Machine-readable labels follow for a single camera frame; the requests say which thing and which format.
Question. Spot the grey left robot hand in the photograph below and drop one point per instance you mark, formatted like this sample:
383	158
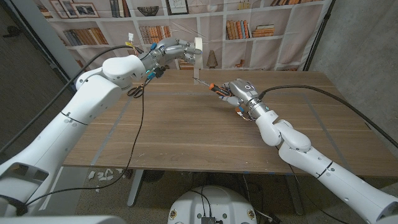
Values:
169	49

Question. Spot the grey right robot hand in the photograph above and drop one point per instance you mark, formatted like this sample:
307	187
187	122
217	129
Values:
244	91

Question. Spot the orange black screwdriver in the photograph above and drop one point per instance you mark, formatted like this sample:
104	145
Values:
219	89

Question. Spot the cream masking tape roll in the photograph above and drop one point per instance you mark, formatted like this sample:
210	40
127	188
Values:
199	46

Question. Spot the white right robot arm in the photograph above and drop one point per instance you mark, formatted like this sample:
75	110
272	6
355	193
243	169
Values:
326	174

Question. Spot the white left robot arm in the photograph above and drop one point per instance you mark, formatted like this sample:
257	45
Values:
87	105

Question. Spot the printed bookshelf backdrop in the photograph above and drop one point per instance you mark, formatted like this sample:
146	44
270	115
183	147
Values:
248	46

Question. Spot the black backdrop stand pole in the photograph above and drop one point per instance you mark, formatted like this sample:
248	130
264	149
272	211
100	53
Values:
317	37

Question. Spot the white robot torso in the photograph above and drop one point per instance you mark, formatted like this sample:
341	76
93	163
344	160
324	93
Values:
214	202

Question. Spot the dark grey table leg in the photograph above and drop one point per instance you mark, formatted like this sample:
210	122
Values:
294	199

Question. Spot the white paper scraps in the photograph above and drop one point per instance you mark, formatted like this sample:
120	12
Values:
105	175

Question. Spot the white table leg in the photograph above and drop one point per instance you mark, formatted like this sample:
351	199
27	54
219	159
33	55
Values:
136	186

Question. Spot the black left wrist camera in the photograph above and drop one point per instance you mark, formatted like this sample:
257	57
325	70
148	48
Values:
158	72

